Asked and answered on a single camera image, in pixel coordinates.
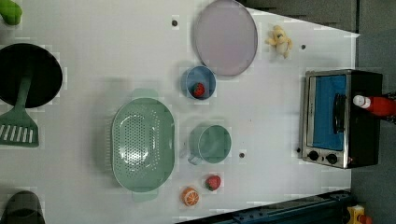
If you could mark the dark grey object at edge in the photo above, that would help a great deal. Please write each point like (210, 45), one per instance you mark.
(23, 207)

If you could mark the orange slice toy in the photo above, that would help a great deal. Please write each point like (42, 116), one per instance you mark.
(190, 196)

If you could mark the green spatula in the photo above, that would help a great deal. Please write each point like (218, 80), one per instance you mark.
(17, 127)

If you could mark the red strawberry in bowl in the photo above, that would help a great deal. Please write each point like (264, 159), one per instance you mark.
(198, 90)

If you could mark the red toy strawberry on table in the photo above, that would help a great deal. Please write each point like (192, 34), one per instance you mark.
(213, 182)

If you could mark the yellow banana peel toy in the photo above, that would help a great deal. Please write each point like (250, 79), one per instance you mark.
(280, 41)

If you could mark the black toaster oven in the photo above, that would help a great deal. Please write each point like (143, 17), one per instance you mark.
(336, 132)

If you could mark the black pan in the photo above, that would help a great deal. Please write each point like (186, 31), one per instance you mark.
(27, 60)

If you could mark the red ketchup bottle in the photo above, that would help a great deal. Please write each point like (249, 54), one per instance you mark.
(379, 106)

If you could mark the grey round plate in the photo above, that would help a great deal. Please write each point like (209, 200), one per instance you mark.
(226, 37)

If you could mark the yellow red device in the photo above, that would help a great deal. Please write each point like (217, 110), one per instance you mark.
(358, 216)

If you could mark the green perforated colander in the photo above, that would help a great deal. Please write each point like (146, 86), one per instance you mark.
(143, 145)

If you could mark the blue small bowl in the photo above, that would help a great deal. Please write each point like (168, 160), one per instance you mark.
(197, 74)

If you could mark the green mug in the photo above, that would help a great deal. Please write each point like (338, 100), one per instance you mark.
(210, 144)

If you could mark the green toy vegetable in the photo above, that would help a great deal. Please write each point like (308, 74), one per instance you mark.
(10, 12)

